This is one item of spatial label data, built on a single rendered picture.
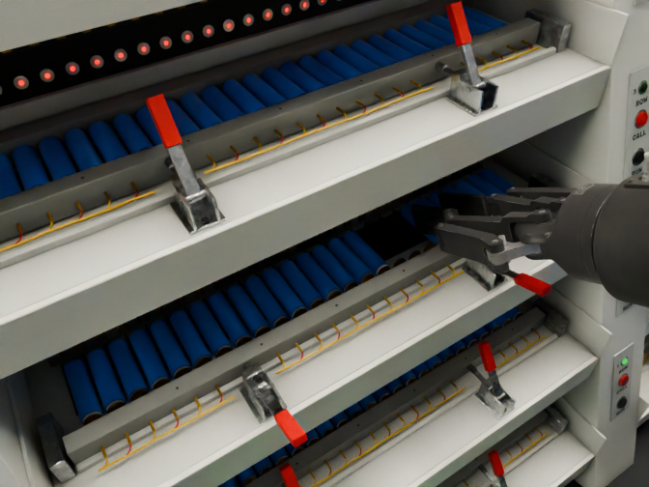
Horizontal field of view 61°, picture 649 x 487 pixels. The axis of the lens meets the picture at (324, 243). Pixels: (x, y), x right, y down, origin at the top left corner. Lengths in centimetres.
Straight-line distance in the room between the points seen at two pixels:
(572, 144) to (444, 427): 36
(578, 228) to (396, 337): 21
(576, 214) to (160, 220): 30
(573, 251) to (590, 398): 46
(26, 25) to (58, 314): 17
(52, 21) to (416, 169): 29
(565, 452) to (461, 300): 41
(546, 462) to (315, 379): 48
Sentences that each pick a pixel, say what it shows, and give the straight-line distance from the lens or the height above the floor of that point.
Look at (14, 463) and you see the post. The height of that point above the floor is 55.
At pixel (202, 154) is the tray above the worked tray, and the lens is 45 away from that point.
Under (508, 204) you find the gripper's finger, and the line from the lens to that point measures 54.
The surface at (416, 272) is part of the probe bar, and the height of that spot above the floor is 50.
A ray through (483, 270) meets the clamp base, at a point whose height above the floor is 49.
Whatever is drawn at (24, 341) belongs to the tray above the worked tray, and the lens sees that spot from 40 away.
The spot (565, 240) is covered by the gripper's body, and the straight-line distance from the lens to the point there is 43.
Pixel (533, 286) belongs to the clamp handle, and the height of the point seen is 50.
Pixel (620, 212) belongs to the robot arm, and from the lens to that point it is 40.
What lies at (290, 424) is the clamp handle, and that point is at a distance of 45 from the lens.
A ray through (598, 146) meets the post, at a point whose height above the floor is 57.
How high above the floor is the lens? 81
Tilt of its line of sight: 28 degrees down
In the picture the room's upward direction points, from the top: 13 degrees counter-clockwise
